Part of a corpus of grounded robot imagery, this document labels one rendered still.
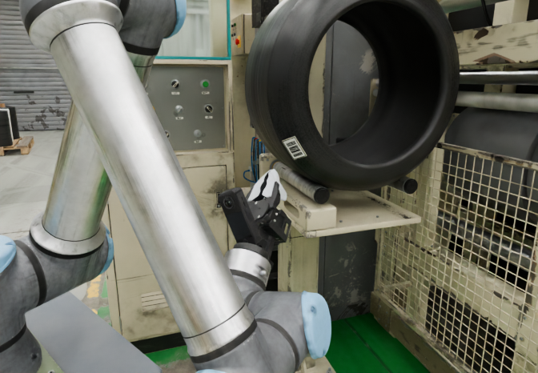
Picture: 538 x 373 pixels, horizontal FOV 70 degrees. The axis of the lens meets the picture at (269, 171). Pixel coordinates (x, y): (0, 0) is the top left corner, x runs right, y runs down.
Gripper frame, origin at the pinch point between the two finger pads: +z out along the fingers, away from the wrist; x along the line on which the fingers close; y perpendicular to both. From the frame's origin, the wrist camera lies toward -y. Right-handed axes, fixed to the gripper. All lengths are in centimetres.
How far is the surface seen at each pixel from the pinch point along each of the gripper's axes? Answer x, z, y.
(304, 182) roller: -6.6, 14.8, 19.9
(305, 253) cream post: -32, 19, 61
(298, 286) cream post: -38, 9, 69
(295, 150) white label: -0.3, 12.3, 5.9
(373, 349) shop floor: -32, 7, 126
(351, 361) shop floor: -37, -2, 117
